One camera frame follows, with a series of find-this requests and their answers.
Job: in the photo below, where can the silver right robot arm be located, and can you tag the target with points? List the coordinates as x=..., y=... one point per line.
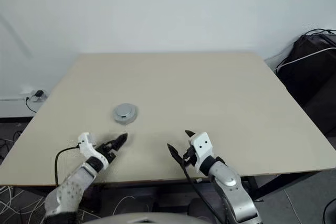
x=231, y=182

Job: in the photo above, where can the black bag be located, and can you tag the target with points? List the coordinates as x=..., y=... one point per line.
x=309, y=77

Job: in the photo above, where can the grey robot torso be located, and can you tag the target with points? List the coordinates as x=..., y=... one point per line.
x=147, y=218

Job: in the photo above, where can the motor housing with copper windings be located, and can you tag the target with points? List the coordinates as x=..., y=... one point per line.
x=126, y=121

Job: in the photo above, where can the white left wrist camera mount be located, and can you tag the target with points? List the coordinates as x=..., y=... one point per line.
x=88, y=146

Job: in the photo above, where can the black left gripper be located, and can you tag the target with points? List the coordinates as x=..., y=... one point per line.
x=107, y=150

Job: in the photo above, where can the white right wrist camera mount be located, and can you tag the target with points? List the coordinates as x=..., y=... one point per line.
x=202, y=148

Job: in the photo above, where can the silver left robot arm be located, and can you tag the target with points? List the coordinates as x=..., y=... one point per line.
x=71, y=190

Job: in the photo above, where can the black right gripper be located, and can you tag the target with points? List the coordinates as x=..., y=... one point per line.
x=189, y=157

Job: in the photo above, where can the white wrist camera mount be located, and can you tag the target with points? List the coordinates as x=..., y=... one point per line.
x=202, y=148
x=88, y=146

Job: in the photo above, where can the black power adapter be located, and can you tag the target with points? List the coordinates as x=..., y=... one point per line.
x=39, y=93

